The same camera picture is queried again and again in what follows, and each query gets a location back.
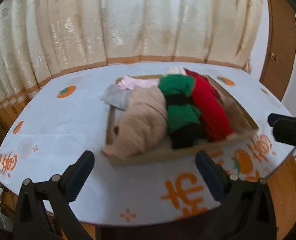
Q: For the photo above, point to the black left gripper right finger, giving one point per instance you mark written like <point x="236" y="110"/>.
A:
<point x="246" y="208"/>

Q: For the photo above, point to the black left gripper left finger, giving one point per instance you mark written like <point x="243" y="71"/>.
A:
<point x="31" y="220"/>

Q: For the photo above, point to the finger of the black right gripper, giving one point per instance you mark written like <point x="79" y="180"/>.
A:
<point x="283" y="128"/>

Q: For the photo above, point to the bright red underwear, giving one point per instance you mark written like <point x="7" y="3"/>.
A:
<point x="213" y="117"/>

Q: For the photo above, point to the beige knitted underwear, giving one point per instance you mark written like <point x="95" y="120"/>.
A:
<point x="143" y="125"/>

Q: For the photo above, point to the tan underwear in tray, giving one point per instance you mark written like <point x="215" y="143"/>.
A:
<point x="234" y="114"/>

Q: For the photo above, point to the dark red underwear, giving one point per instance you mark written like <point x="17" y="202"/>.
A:
<point x="198" y="76"/>

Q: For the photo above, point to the green black underwear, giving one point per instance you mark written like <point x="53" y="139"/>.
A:
<point x="183" y="125"/>

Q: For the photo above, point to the white grey underwear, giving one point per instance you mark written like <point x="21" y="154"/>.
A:
<point x="116" y="97"/>

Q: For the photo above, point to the pink white lace underwear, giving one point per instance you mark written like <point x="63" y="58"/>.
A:
<point x="131" y="83"/>

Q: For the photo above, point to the brown wooden door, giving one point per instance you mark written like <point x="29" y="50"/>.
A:
<point x="281" y="48"/>

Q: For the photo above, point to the white tablecloth orange print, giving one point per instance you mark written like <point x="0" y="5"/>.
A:
<point x="67" y="117"/>

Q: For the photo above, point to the shallow cardboard tray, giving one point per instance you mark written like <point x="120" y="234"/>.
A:
<point x="164" y="150"/>

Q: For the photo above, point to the cream patterned curtain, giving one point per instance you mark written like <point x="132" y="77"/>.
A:
<point x="44" y="39"/>

